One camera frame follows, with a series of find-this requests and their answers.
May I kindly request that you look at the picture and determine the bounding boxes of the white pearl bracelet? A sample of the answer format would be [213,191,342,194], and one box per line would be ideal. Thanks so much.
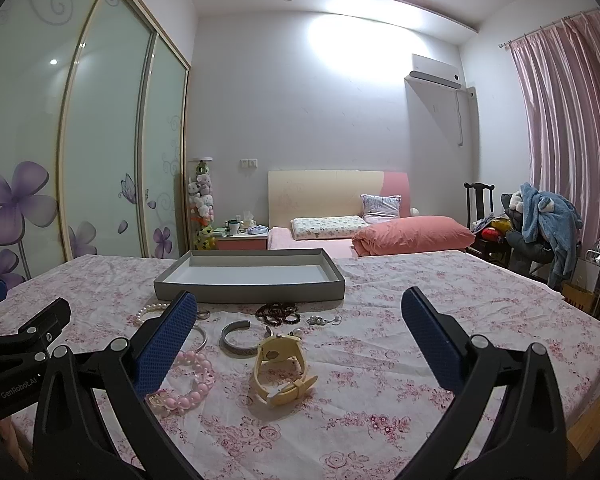
[134,301,171,328]

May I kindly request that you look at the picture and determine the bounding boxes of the pink bead bracelet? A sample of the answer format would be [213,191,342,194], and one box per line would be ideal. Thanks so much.
[147,350,217,415]

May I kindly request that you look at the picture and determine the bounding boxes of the thin silver bangle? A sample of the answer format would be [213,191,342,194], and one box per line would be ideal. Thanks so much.
[192,325,208,353]

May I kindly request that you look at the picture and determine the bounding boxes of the silver cuff bracelet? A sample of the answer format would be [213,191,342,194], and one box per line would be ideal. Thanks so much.
[220,320,261,358]

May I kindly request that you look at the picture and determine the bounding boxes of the cream yellow wristwatch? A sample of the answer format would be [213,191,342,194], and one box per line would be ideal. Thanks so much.
[252,334,318,408]

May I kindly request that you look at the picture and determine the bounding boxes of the small silver charm earrings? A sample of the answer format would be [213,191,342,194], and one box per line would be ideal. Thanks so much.
[306,315,341,326]

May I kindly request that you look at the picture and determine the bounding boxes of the pink floral bedsheet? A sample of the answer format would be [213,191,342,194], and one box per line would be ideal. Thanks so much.
[0,252,600,479]

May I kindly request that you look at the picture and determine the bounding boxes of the folded salmon quilt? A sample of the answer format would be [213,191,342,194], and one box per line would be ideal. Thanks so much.
[352,216,475,257]

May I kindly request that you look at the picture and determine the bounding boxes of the blue plush clothing pile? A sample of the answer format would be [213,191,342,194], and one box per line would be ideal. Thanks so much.
[501,182,583,289]

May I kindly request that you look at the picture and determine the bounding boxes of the pink nightstand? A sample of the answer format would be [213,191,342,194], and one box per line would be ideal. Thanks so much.
[213,228,268,250]

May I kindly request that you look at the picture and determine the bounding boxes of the dark wooden chair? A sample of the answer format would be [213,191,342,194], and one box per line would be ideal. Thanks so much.
[464,182,495,229]

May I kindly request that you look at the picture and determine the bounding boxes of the small purple pillow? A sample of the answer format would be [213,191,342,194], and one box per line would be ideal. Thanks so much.
[361,194,402,224]

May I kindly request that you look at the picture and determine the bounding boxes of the plush toy stack tube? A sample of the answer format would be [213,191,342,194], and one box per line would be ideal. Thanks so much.
[186,157,214,250]

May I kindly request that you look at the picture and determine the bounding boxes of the grey shallow tray box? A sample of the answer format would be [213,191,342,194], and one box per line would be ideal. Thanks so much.
[154,249,346,304]

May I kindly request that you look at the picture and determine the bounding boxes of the pink small bed mattress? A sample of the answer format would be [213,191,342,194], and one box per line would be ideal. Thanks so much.
[268,226,358,259]

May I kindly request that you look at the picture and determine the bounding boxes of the floral white pillow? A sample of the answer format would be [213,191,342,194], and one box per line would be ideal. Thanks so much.
[290,216,368,240]

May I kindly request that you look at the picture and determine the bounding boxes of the sliding wardrobe with flowers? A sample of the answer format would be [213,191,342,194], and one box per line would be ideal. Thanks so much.
[0,0,190,286]

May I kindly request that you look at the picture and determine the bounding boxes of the cream pink headboard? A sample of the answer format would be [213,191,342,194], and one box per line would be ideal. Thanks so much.
[268,170,411,228]

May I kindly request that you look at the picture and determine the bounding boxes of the white air conditioner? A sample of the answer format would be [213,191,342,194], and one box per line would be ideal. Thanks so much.
[408,54,463,90]

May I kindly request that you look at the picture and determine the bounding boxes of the pink curtain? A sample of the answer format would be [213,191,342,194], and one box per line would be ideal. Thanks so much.
[508,10,600,248]

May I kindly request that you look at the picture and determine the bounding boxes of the dark red bead bracelet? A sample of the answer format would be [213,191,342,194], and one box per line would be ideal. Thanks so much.
[254,301,302,325]

